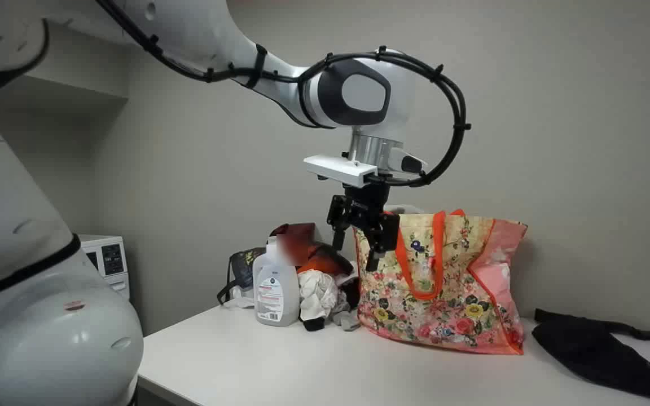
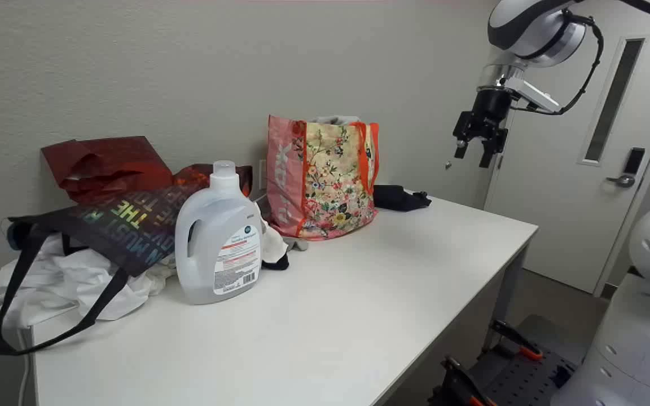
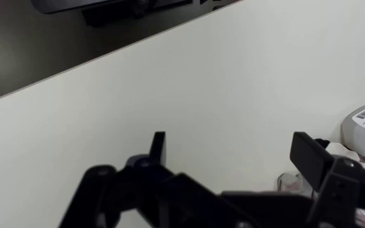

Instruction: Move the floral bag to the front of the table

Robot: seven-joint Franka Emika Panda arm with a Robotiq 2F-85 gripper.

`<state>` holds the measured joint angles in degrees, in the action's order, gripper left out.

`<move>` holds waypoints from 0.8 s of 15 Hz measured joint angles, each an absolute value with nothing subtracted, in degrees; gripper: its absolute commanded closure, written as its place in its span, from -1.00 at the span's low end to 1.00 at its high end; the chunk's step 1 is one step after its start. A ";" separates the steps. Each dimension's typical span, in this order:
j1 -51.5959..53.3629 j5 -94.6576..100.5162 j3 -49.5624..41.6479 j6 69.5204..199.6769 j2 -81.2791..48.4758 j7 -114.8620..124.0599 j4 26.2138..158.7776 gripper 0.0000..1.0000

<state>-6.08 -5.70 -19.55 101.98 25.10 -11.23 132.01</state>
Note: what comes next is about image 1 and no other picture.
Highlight white crumpled cloth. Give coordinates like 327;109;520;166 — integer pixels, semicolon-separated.
298;271;338;321

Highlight white plastic detergent jug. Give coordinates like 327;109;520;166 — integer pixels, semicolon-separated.
254;236;300;327

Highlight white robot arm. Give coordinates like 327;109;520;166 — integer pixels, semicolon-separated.
0;0;405;406

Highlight black cloth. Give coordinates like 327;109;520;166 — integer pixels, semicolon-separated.
533;308;650;398

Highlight black tote bag colourful text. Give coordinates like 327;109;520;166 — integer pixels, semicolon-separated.
218;248;263;307

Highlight dark red bag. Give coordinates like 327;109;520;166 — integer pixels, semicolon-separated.
273;223;353;278

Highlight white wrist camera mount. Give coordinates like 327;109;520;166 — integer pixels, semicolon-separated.
303;153;427;190

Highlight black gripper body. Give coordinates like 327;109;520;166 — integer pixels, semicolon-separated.
327;182;394;232

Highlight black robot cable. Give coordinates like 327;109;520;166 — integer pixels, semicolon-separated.
98;0;473;190

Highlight floral tote bag orange handles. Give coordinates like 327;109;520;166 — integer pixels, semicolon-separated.
355;209;529;353

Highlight white appliance with display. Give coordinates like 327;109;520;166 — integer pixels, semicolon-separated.
82;234;131;297

